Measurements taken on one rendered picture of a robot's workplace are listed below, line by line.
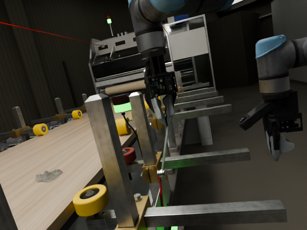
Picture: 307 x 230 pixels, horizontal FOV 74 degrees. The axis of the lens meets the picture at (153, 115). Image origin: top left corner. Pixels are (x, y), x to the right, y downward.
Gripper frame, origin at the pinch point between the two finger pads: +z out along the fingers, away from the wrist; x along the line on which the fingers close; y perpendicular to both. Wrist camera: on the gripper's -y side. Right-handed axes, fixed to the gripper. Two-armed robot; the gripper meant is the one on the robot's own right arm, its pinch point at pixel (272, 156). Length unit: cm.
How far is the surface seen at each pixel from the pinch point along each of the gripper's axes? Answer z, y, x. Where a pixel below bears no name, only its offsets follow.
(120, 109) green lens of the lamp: -24.0, -42.5, -7.0
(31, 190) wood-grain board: -7, -70, -20
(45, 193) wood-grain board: -7, -63, -22
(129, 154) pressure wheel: -7.8, -45.0, -2.5
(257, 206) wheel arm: -2.1, -11.3, -25.4
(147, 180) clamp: -0.9, -38.8, -8.5
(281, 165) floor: 83, 51, 146
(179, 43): -65, -32, 222
